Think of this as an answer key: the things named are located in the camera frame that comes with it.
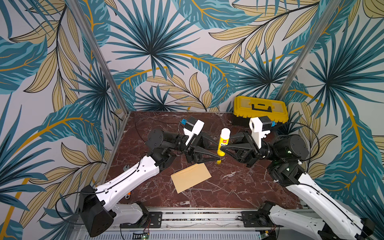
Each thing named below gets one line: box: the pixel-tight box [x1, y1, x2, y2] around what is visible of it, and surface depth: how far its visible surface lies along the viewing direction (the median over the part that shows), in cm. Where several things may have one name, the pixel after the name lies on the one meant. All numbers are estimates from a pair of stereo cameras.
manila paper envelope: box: [170, 163, 212, 194], surface depth 90 cm
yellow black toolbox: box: [232, 95, 289, 127], surface depth 102 cm
